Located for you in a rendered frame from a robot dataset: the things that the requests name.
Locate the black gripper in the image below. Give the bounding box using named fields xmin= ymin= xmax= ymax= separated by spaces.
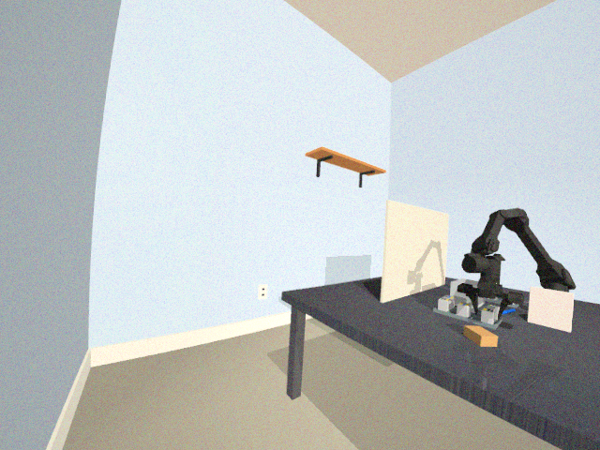
xmin=457 ymin=273 xmax=524 ymax=320

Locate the cream flat panel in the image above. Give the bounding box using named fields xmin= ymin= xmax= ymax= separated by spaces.
xmin=380 ymin=200 xmax=448 ymax=303

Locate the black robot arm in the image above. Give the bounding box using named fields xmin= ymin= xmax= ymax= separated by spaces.
xmin=461 ymin=207 xmax=576 ymax=299

